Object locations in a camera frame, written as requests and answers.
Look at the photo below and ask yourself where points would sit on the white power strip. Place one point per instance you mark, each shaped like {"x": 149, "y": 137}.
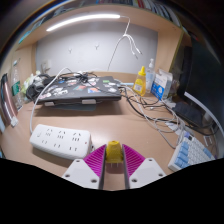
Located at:
{"x": 60, "y": 140}

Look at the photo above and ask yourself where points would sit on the blue and white keyboard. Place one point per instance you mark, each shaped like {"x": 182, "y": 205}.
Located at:
{"x": 191, "y": 153}

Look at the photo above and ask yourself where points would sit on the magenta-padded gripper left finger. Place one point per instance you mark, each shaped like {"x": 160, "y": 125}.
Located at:
{"x": 85, "y": 170}

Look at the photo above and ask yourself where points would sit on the pink metal thermos bottle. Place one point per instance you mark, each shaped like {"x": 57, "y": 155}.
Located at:
{"x": 7, "y": 100}

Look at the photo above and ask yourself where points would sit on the clear green-label water bottle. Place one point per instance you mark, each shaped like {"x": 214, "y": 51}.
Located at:
{"x": 16, "y": 88}

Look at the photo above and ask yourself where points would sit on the white laptop stand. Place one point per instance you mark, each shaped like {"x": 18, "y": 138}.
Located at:
{"x": 88, "y": 101}

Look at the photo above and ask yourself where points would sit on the flat black pouch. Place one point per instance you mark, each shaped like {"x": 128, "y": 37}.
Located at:
{"x": 188, "y": 113}

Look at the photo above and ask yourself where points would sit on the clear pump bottle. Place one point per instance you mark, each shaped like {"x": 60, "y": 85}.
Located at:
{"x": 150, "y": 76}

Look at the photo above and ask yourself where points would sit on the black headphones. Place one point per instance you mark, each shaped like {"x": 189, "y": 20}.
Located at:
{"x": 33, "y": 89}

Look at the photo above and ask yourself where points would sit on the white wall socket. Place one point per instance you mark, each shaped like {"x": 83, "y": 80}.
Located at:
{"x": 46, "y": 65}

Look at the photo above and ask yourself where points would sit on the yellow charger block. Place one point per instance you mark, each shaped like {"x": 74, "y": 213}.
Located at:
{"x": 113, "y": 151}

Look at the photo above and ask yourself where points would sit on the black laptop with stickers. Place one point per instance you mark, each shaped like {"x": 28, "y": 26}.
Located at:
{"x": 83, "y": 89}

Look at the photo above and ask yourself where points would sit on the small white wall hook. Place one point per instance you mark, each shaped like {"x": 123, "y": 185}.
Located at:
{"x": 70, "y": 50}
{"x": 97, "y": 46}

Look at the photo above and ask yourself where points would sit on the blue and white box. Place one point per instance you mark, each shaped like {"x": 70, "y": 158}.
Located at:
{"x": 161, "y": 85}

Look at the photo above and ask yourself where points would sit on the white and green plush toy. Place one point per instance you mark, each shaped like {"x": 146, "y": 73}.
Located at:
{"x": 29, "y": 81}

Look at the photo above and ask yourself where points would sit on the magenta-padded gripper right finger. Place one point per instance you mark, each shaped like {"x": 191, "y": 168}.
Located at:
{"x": 143, "y": 170}

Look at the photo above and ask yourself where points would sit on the black computer monitor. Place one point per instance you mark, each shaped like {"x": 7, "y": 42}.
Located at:
{"x": 206, "y": 83}

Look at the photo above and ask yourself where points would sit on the yellow squeeze bottle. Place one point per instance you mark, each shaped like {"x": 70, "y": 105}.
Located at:
{"x": 139, "y": 84}

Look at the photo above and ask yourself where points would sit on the white led light bar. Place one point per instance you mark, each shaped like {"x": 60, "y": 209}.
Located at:
{"x": 83, "y": 20}

